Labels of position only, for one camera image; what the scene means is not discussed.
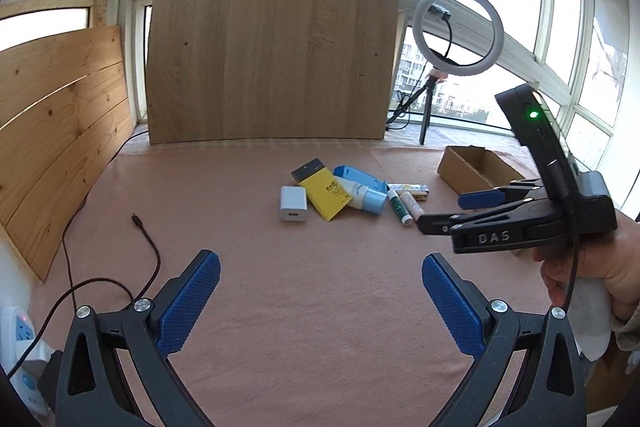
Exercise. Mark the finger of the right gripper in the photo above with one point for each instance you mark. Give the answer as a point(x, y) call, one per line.
point(523, 210)
point(498, 195)

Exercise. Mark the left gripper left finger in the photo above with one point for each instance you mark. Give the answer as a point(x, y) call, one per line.
point(92, 389)

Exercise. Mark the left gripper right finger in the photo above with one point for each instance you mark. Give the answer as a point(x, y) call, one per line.
point(550, 387)

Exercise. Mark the green white glue stick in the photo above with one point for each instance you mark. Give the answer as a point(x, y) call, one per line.
point(399, 208)

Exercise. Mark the person right hand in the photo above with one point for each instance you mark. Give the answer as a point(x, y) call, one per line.
point(614, 259)

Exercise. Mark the pink lotion tube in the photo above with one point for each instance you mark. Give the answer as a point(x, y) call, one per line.
point(415, 209)

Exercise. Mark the open cardboard box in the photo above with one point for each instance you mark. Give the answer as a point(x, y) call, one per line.
point(471, 169)

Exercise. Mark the white blue cream tube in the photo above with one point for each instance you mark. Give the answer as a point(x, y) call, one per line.
point(364, 198)

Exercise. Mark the blue plastic case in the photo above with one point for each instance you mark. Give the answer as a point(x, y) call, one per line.
point(356, 175)

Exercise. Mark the beige jacket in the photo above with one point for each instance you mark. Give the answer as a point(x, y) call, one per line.
point(627, 337)

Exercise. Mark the yellow black notepad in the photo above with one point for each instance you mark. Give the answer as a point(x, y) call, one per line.
point(323, 189)

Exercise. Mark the black tripod stand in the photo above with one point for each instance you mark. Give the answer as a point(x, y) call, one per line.
point(405, 102)

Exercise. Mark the white usb charger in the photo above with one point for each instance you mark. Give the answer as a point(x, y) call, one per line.
point(293, 204)

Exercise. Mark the pink felt mat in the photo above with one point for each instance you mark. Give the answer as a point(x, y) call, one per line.
point(313, 323)

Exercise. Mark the large wooden board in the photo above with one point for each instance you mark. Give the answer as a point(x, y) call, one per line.
point(269, 69)

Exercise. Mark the pine slat headboard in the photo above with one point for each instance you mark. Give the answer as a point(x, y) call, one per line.
point(64, 113)

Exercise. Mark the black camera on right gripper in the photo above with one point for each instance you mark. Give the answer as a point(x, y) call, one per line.
point(535, 128)

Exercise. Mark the webcam in ring light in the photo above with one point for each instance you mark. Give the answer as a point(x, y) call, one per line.
point(439, 12)

